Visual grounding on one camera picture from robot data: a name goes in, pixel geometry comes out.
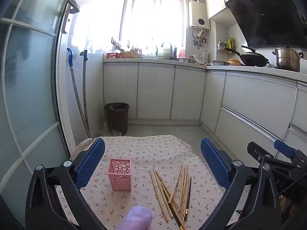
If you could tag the white kitchen countertop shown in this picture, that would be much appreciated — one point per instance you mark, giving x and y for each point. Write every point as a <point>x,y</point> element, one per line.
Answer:
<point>239,69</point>

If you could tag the red container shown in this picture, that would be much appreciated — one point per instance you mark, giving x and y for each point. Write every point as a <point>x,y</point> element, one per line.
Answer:
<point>114,55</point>

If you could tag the wall rack with bottles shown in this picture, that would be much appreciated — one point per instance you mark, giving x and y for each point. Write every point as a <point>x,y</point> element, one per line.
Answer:
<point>226,44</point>

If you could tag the frosted glass door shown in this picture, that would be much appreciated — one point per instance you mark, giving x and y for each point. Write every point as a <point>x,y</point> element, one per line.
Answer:
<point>31,88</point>

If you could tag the brown trash bin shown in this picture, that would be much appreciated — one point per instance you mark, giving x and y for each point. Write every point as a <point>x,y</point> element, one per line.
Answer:
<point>117,119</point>

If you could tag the grey metal pole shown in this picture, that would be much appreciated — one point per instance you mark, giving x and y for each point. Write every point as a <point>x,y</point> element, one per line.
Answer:
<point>85,81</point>

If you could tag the yellow clay pot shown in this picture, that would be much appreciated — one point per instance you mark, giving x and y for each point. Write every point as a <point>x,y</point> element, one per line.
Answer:
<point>233,61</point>

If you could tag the water heater pipes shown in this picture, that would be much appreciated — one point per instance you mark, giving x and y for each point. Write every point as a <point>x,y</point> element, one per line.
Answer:
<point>199,38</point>

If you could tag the steel bowl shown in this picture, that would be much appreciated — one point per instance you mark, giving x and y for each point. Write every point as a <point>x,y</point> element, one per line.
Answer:
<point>220,63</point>

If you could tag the wicker basket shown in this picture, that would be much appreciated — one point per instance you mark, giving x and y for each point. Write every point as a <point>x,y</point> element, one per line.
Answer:
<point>130,54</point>

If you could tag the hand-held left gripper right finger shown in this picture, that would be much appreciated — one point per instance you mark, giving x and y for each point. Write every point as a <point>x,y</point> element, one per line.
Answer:
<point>215,163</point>

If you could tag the cherry print tablecloth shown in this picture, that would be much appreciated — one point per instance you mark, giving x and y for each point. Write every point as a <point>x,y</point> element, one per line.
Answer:
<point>144,153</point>

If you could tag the white jug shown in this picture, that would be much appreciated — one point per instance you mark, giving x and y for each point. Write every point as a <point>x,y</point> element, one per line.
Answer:
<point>204,57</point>

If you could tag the black chopstick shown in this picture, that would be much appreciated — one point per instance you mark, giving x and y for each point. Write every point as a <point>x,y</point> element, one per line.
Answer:
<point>188,196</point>
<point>175,216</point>

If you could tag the red drink bottles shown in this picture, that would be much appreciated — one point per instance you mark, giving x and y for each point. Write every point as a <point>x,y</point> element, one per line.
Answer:
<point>182,51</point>

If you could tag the kitchen window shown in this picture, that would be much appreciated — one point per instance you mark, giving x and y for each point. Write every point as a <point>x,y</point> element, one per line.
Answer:
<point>153,21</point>

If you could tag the pink perforated utensil holder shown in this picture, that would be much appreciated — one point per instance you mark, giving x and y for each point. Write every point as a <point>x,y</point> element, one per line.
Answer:
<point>120,177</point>

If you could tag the white water heater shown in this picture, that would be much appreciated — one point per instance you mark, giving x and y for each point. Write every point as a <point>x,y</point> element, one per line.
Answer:
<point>199,14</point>

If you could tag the white lower kitchen cabinets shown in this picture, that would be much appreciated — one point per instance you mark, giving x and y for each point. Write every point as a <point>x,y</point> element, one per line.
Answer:
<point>156,91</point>

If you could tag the steel basin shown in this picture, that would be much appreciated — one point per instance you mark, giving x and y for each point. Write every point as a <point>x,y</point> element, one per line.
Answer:
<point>186,60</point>

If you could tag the black range hood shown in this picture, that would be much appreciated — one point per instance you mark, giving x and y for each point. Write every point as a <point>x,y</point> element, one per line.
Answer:
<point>268,16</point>

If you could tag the person's right hand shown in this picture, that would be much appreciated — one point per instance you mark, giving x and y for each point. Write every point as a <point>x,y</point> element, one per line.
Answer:
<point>284,202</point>

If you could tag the mop pole with blue grip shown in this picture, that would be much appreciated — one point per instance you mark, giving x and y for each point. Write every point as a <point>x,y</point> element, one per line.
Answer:
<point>70,60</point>

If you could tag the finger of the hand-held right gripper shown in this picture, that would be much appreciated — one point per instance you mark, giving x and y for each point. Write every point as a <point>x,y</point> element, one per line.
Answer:
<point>284,147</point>
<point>256,149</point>

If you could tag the white kettle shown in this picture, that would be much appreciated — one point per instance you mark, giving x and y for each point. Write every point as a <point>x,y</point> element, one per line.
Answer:
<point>163,52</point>

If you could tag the steel stock pot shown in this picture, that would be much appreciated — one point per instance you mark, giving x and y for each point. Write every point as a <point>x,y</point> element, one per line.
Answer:
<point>289,60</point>

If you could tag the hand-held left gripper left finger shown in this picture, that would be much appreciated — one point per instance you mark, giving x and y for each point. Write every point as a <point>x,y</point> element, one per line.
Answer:
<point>91,158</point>

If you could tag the lilac rounded object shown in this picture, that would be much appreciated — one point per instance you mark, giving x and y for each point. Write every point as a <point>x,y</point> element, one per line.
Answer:
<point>136,219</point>

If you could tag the black wok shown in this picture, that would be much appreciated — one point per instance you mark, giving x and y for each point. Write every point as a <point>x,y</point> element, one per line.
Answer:
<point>254,58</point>

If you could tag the bunch of wooden chopsticks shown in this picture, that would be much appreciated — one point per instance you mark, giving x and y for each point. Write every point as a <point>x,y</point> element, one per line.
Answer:
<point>184,184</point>

